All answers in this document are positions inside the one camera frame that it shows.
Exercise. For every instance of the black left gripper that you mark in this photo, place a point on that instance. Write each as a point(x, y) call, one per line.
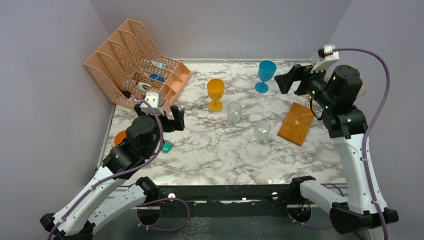
point(179, 123)

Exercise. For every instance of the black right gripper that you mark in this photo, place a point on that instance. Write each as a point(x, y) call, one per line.
point(297, 73)

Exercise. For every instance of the yellow plastic wine glass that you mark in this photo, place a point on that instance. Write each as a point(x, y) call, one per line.
point(215, 91)

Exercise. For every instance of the orange plastic wine glass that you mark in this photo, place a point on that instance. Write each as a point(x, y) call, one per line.
point(119, 138)

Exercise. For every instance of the clear wine glass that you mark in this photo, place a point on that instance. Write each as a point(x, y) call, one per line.
point(315, 58)

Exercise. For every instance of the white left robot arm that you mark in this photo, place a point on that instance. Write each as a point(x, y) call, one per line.
point(91, 209)

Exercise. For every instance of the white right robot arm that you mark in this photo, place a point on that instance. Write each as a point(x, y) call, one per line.
point(364, 207)

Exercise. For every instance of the blue plastic wine glass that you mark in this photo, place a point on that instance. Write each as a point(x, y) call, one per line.
point(266, 71)

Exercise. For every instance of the wooden rack base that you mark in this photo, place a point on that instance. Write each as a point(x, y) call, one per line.
point(296, 124)

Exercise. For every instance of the green small box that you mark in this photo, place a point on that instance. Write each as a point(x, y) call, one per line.
point(166, 147)

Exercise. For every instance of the blue item in organizer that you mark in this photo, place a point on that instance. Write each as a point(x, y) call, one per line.
point(157, 77)

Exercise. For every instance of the clear tumbler right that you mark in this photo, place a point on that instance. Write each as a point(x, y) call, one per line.
point(261, 131)

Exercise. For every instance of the clear tumbler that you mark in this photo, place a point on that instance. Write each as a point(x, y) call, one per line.
point(261, 131)
point(234, 112)

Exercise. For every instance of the clear tumbler left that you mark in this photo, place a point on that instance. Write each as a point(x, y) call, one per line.
point(234, 112)

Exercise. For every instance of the peach plastic file organizer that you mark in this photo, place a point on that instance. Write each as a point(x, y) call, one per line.
point(122, 66)

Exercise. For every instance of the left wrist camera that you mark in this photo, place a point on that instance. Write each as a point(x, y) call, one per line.
point(154, 99)

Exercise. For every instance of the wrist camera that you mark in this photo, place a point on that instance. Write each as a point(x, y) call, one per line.
point(154, 99)
point(329, 56)

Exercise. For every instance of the gold wire glass rack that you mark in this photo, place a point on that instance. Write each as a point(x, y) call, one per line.
point(311, 110)

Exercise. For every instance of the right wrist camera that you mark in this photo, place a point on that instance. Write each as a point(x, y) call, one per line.
point(329, 56)

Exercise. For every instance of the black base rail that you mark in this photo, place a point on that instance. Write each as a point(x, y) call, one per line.
point(214, 201)

